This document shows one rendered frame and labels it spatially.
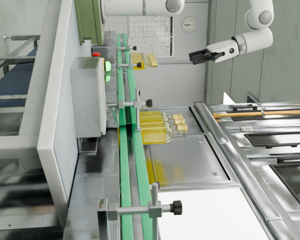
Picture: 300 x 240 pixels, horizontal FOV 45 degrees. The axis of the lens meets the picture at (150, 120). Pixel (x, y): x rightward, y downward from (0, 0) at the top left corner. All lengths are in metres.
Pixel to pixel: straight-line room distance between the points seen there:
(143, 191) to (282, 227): 0.45
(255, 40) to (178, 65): 6.19
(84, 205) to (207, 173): 0.63
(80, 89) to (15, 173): 0.59
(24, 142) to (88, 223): 0.24
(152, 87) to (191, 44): 1.19
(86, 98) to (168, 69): 6.45
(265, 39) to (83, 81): 0.68
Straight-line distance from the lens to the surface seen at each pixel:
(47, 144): 0.79
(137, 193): 1.00
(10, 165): 1.63
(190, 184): 1.33
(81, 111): 1.12
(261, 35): 1.39
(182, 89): 7.69
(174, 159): 1.51
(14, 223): 1.28
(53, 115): 0.85
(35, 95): 0.98
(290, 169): 1.62
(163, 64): 7.48
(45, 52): 1.12
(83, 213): 0.91
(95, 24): 1.36
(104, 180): 1.02
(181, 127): 1.47
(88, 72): 1.08
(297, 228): 1.26
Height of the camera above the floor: 0.90
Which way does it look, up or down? 5 degrees up
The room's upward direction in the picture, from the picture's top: 88 degrees clockwise
